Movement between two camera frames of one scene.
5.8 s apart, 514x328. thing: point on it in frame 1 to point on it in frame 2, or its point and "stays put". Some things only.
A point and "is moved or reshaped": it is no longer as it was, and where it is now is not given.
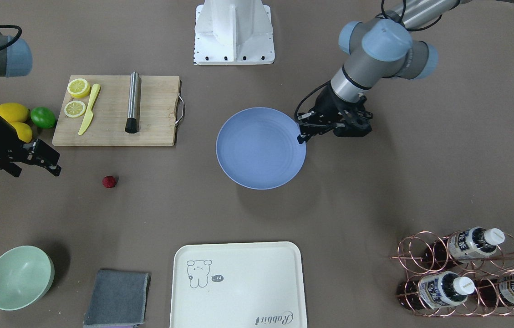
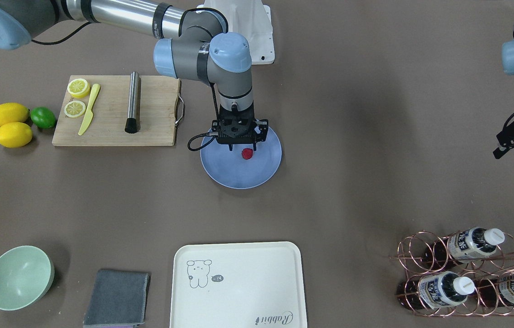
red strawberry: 109,181 to 247,153
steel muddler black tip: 133,124 stays put
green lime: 43,117 stays put
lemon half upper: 78,88 stays put
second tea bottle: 439,289 stays put
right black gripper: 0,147 to 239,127
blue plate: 258,147 is moved or reshaped
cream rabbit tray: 253,284 stays put
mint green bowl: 18,277 stays put
